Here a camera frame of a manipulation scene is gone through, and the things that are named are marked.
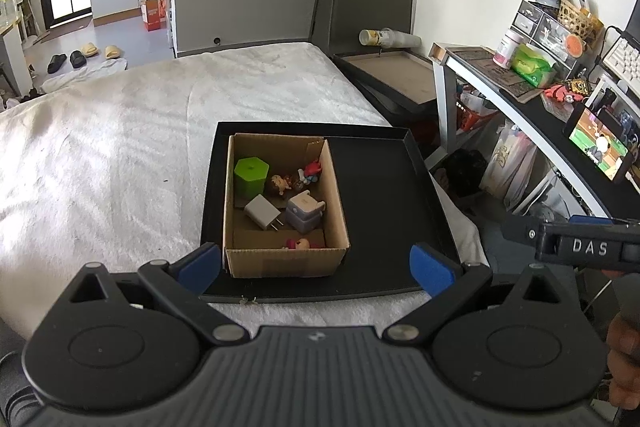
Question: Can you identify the grey-framed black desk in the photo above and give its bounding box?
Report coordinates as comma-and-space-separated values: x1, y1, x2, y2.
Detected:
429, 43, 640, 228

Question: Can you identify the yellow-white snack cup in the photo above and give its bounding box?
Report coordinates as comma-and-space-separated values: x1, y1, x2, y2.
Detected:
359, 28, 396, 46

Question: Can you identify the black framed flat box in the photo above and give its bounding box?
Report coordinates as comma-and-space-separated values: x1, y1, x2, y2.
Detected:
332, 49, 441, 118

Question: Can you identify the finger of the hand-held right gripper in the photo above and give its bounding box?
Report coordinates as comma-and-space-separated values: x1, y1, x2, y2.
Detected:
501, 213, 615, 254

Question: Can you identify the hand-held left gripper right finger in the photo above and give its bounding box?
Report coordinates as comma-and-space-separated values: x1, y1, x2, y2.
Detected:
382, 244, 561, 348

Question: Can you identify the red toy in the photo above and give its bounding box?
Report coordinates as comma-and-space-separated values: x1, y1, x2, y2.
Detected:
544, 84, 576, 102

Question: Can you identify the woven basket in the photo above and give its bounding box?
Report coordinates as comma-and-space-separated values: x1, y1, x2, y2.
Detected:
557, 0, 605, 40

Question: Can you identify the green tissue pack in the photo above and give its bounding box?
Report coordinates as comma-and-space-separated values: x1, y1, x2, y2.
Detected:
510, 44, 558, 88

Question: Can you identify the stack of clear cups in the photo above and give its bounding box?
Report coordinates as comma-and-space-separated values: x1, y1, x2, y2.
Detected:
390, 31, 422, 50

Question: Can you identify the blue-haired red figurine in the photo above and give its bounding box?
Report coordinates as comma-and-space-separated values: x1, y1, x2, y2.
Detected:
298, 161, 323, 185

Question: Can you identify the brown-haired doll figurine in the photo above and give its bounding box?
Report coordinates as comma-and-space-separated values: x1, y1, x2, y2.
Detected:
265, 174, 293, 196

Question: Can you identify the white keyboard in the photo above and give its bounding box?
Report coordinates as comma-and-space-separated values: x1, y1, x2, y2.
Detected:
600, 34, 640, 95

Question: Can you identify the orange-white carton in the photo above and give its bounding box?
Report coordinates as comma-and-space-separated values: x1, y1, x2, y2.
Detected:
140, 0, 167, 32

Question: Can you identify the black plastic bag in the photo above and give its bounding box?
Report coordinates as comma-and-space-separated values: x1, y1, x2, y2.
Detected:
442, 149, 488, 198

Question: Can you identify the grey drawer organizer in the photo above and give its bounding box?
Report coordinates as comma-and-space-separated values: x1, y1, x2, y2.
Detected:
512, 0, 591, 68

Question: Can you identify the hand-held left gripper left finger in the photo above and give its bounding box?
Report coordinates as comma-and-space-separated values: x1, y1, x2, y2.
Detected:
67, 242, 251, 348

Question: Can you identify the person's right hand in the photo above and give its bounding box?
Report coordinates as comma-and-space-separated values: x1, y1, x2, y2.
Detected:
604, 314, 640, 410

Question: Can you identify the green hexagonal container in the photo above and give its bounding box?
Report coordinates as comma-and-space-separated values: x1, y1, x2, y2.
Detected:
234, 158, 271, 200

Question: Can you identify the white floor towel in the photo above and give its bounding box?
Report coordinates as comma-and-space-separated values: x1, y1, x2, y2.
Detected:
40, 57, 128, 92

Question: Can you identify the black tray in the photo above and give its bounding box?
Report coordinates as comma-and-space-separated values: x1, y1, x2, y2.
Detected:
199, 122, 462, 305

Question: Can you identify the brown cardboard box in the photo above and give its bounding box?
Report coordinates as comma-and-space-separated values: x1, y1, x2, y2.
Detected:
222, 133, 351, 279

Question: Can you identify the white printed plastic bag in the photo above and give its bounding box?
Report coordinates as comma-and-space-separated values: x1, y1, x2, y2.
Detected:
480, 127, 538, 208

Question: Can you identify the white fluffy blanket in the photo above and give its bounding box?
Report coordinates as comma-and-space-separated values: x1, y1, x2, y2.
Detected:
0, 42, 491, 343

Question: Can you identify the dark leaning board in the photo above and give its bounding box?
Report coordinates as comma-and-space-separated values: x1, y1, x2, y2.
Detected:
310, 0, 416, 52

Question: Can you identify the white plug charger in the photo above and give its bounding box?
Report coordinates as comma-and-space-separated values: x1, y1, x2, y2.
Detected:
244, 194, 286, 233

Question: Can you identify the phone showing video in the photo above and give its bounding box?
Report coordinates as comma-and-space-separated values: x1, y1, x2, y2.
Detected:
565, 102, 633, 182

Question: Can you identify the red plastic basket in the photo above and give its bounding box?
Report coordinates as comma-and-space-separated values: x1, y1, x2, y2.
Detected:
455, 94, 497, 130

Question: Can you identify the pink-white bottle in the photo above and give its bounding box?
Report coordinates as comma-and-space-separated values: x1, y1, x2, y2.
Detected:
493, 29, 523, 68

